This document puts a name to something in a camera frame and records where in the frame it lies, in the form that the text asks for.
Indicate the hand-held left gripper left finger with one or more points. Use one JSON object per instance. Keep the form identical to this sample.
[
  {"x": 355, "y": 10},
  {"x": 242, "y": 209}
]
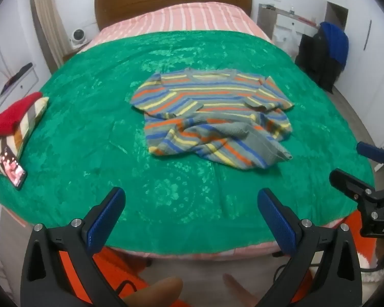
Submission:
[{"x": 104, "y": 220}]

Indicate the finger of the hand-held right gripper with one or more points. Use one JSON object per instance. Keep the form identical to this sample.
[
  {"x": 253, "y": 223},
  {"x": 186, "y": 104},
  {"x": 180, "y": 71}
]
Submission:
[
  {"x": 369, "y": 149},
  {"x": 347, "y": 180}
]

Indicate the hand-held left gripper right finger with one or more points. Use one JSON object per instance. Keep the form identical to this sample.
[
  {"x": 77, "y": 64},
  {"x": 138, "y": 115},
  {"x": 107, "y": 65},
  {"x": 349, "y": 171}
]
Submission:
[{"x": 276, "y": 220}]

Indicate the striped knit shirt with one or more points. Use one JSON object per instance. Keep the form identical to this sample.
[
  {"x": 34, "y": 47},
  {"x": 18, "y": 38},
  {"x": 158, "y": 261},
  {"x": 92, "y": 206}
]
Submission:
[{"x": 211, "y": 115}]

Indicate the chair with blue and black clothes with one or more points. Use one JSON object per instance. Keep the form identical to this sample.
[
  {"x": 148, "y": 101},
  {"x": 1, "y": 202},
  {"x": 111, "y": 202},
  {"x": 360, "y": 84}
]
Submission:
[{"x": 316, "y": 60}]

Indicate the green patterned blanket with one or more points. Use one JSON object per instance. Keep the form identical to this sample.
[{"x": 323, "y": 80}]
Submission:
[{"x": 99, "y": 128}]

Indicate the white wardrobe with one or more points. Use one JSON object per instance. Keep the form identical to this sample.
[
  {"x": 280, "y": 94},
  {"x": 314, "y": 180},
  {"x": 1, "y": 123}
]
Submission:
[{"x": 371, "y": 54}]

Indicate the smartphone with lit screen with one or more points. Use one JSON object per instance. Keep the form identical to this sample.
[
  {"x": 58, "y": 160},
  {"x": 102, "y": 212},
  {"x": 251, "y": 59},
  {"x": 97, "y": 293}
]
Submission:
[{"x": 11, "y": 165}]

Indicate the blue garment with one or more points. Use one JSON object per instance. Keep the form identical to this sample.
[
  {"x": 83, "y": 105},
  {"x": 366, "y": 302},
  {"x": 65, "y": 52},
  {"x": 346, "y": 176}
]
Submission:
[{"x": 336, "y": 41}]

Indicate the striped cushion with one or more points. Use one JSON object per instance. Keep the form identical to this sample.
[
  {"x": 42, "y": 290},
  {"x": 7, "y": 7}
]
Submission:
[{"x": 25, "y": 128}]

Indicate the red knit cloth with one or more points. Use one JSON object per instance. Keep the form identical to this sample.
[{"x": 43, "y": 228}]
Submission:
[{"x": 14, "y": 115}]

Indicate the white desk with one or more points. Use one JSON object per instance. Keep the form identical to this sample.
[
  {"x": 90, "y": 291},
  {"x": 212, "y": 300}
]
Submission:
[{"x": 284, "y": 19}]

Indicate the white drawer cabinet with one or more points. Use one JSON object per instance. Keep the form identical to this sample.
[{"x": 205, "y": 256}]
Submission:
[{"x": 9, "y": 86}]

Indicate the flat black device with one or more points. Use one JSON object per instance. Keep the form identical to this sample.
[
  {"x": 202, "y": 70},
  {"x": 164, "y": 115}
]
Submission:
[{"x": 17, "y": 76}]

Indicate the beige curtain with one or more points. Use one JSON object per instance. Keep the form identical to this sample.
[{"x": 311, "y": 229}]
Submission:
[{"x": 46, "y": 19}]

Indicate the pink striped bed quilt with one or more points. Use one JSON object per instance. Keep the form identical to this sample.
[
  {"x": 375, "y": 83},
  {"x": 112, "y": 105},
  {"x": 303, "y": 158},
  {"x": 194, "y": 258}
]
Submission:
[{"x": 192, "y": 17}]

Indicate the small white round camera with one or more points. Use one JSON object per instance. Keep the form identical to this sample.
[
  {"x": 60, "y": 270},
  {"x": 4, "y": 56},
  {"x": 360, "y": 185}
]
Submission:
[{"x": 78, "y": 36}]

